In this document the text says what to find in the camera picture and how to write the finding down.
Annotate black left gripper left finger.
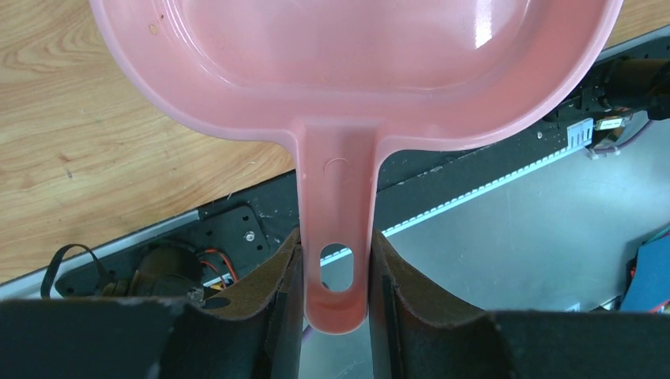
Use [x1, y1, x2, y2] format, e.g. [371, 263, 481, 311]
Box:
[1, 231, 303, 378]

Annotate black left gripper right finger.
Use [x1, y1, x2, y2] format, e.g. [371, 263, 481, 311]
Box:
[369, 231, 669, 378]

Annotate pink plastic dustpan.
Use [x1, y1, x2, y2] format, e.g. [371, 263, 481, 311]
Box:
[90, 1, 623, 335]

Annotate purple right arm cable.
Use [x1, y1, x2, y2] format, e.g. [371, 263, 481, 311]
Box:
[585, 117, 655, 159]

